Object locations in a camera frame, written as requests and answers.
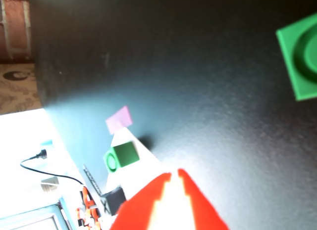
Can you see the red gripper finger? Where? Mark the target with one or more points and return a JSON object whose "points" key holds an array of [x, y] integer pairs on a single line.
{"points": [[138, 207], [203, 210]]}

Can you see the pink sticky note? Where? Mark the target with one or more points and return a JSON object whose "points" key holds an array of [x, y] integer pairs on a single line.
{"points": [[119, 118]]}

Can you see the white paper grid sheet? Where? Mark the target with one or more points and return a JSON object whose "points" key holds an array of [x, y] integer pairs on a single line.
{"points": [[146, 160]]}

